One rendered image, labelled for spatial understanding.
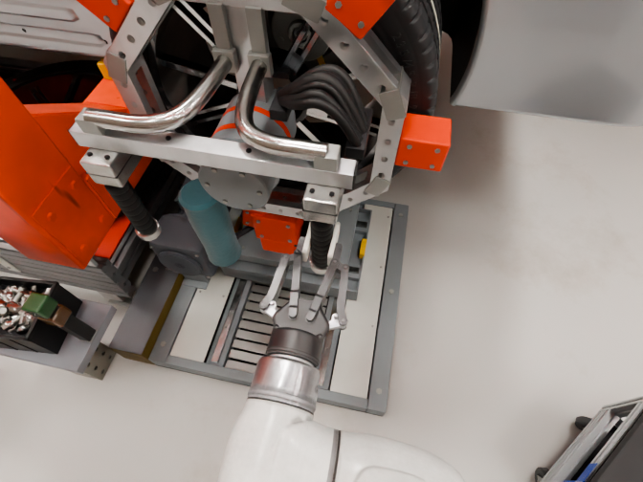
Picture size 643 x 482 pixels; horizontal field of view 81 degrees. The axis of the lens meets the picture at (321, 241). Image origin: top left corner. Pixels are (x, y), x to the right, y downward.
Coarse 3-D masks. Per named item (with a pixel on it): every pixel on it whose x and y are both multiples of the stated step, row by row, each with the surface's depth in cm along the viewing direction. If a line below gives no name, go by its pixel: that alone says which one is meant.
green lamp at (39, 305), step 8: (32, 296) 76; (40, 296) 76; (48, 296) 76; (24, 304) 75; (32, 304) 75; (40, 304) 75; (48, 304) 76; (56, 304) 78; (32, 312) 74; (40, 312) 75; (48, 312) 77
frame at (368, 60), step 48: (144, 0) 56; (192, 0) 54; (240, 0) 53; (288, 0) 51; (144, 48) 68; (336, 48) 56; (384, 48) 60; (144, 96) 74; (384, 96) 61; (384, 144) 70; (288, 192) 95
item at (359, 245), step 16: (240, 224) 143; (368, 224) 145; (352, 256) 140; (224, 272) 139; (240, 272) 136; (256, 272) 134; (272, 272) 136; (288, 272) 136; (352, 272) 133; (304, 288) 136; (336, 288) 130; (352, 288) 133
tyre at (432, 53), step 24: (408, 0) 57; (432, 0) 68; (384, 24) 60; (408, 24) 59; (432, 24) 65; (408, 48) 62; (432, 48) 63; (408, 72) 66; (432, 72) 65; (432, 96) 69
